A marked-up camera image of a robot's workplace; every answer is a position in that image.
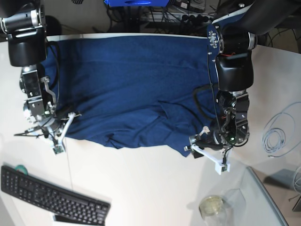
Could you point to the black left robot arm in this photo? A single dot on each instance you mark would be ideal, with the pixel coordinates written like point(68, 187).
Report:
point(231, 37)

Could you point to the clear glass jar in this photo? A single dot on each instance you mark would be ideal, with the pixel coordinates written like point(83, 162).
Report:
point(227, 209)

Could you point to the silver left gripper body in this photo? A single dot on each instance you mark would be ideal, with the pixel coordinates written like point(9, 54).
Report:
point(230, 124)

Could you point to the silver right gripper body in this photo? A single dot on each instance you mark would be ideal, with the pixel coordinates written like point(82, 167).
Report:
point(41, 99)

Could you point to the black round stool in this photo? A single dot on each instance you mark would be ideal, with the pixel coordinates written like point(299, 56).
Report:
point(54, 27)

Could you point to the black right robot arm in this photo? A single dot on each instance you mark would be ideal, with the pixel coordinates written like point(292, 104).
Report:
point(24, 24)

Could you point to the green tape roll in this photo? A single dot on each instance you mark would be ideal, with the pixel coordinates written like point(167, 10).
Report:
point(21, 169)

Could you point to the white camera bracket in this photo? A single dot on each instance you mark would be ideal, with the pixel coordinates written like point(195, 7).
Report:
point(53, 130)
point(219, 153)

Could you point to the black computer keyboard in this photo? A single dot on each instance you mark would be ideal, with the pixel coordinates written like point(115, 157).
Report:
point(64, 203)

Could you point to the dark blue t-shirt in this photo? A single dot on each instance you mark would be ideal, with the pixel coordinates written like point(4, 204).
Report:
point(136, 91)

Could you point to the blue box with hole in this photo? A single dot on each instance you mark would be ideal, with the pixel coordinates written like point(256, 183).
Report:
point(146, 3)

